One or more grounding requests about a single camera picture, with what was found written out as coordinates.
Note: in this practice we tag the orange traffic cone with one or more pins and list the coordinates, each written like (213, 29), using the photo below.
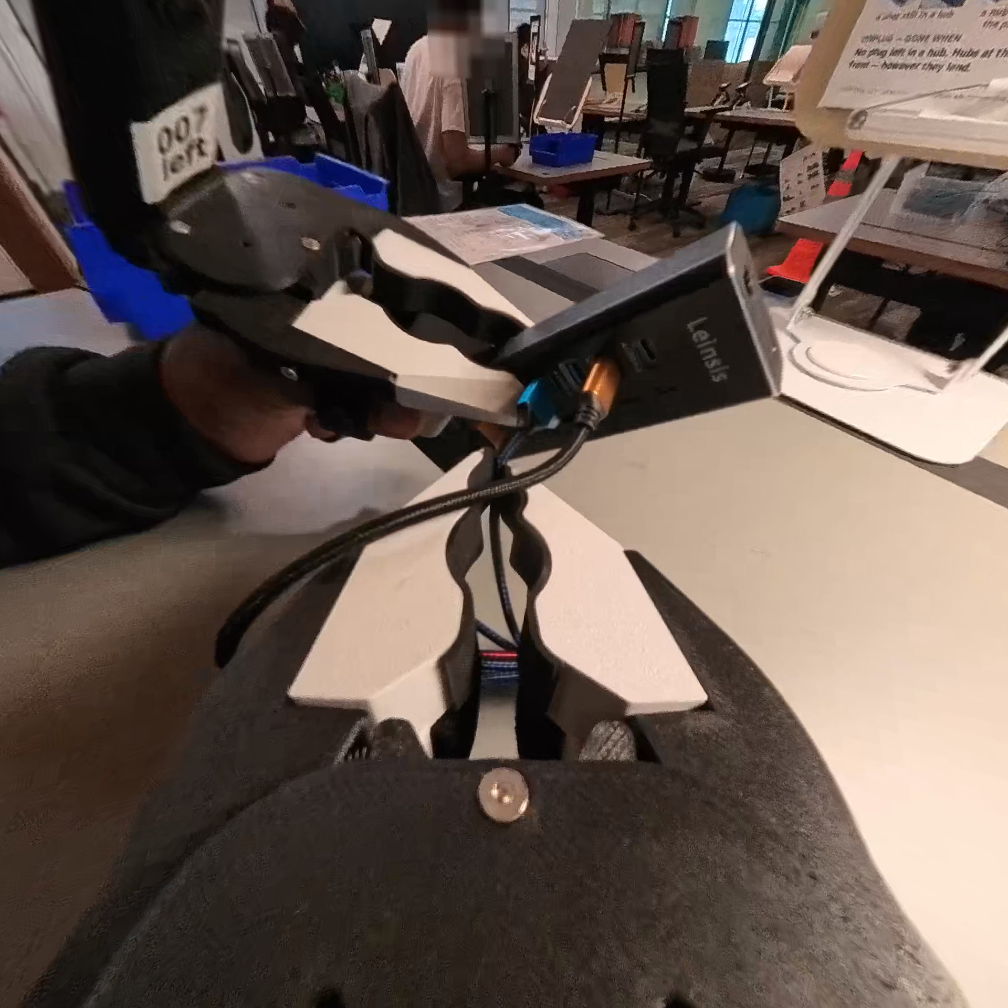
(795, 260)

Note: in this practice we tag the person's left forearm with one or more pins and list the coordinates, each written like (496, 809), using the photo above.
(79, 441)

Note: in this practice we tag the black jacket on chair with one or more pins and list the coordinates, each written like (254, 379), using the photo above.
(394, 149)

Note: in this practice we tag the wooden post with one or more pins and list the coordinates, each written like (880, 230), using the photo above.
(31, 236)

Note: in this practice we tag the wooden office desk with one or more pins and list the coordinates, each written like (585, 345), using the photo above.
(583, 169)

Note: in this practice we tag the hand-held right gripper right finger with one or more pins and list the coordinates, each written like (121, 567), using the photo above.
(622, 630)

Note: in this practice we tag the grey monitor back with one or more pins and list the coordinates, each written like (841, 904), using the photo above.
(575, 63)

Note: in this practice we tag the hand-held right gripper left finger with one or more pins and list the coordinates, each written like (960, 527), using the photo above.
(378, 630)

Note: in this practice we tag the black mesh office chair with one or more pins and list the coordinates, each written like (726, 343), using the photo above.
(669, 94)

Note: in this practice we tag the printed paper sheets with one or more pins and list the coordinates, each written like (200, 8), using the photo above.
(488, 232)

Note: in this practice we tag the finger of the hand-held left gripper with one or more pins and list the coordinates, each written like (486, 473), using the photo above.
(378, 346)
(441, 272)

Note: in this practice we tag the slim black USB hub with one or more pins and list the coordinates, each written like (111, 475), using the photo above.
(693, 346)

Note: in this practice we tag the dark wooden table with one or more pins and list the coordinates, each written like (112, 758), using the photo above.
(905, 236)

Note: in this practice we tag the white monitor stand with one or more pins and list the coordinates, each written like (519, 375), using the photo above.
(866, 394)

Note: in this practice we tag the blue plastic bin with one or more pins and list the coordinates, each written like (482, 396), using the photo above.
(118, 275)
(563, 149)

